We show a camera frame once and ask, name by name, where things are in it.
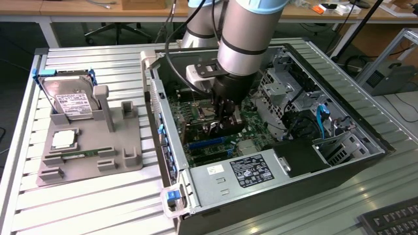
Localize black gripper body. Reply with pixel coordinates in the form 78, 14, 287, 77
210, 72, 259, 105

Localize graphics card with metal bracket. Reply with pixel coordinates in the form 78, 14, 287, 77
181, 117, 246, 144

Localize CPU socket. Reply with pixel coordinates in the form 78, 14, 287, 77
194, 101, 217, 121

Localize green motherboard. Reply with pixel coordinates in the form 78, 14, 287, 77
169, 84, 275, 167

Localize silver metal disk bay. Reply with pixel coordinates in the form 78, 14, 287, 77
257, 67, 327, 141

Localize silver chipset heat sink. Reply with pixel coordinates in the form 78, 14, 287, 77
238, 141, 261, 152

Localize blue expansion slot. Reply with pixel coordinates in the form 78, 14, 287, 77
189, 136, 227, 149

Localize black plastic fan shroud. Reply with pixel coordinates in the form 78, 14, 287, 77
261, 140, 331, 178

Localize grey power supply unit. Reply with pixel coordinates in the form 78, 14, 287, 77
189, 149, 291, 208

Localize long wooden desk with items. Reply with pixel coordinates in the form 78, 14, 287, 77
270, 0, 418, 58

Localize open black PC case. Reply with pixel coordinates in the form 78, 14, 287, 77
140, 43, 397, 235

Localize grey parts rack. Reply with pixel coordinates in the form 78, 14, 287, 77
35, 85, 144, 187

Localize black office chair base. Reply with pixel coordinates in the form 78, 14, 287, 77
84, 22, 153, 45

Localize black stand pole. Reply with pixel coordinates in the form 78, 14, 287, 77
329, 0, 385, 59

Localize green RAM stick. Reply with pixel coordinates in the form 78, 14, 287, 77
62, 151, 99, 159

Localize white small boxes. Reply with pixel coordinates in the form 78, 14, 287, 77
335, 4, 362, 16

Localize silver CPU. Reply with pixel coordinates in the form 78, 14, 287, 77
52, 131, 78, 149

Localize grey computer box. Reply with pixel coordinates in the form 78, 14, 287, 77
362, 62, 418, 96

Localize white paper sheet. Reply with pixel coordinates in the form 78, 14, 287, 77
378, 3, 418, 18

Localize black keyboard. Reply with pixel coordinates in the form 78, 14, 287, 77
358, 203, 418, 235

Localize light grey wrist camera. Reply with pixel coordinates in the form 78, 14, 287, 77
185, 62, 230, 95

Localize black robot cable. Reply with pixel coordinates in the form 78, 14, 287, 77
165, 0, 230, 96

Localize blue flat wire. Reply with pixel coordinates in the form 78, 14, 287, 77
315, 104, 329, 140

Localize hard disk with blue bracket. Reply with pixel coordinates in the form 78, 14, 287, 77
34, 69, 100, 120

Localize aluminium profile frame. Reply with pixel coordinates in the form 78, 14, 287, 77
354, 27, 418, 83

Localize grey cable with plug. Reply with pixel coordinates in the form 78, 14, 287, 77
87, 0, 118, 10

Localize wooden desk with white frame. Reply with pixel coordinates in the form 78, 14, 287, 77
0, 0, 190, 48

